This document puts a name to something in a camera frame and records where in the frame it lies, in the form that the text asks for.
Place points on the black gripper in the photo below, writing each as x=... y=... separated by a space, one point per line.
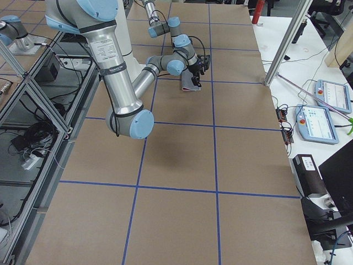
x=194 y=69

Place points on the pink and grey towel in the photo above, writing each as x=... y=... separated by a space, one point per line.
x=186 y=82

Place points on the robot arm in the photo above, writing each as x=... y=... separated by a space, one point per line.
x=159 y=25
x=96 y=21

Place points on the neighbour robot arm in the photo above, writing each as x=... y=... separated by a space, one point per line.
x=13 y=31

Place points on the red bottle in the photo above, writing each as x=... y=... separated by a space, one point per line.
x=258 y=11

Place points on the near teach pendant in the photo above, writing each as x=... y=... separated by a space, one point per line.
x=315 y=124

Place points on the teach pendant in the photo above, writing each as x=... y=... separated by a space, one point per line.
x=334 y=94
x=315 y=124

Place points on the far teach pendant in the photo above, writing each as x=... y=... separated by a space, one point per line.
x=334 y=94

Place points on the black box with label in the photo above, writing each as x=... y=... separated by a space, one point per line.
x=310 y=180

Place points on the reacher grabber stick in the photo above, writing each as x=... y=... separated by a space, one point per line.
x=320 y=102

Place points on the black monitor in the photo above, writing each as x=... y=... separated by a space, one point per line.
x=336 y=172

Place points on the white power strip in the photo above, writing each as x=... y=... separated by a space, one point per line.
x=30 y=162

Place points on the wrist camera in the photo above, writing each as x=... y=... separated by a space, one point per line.
x=204 y=62

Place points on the aluminium frame post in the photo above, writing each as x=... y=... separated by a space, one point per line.
x=289 y=35

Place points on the aluminium frame rail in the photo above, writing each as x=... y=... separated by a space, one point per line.
x=41 y=114

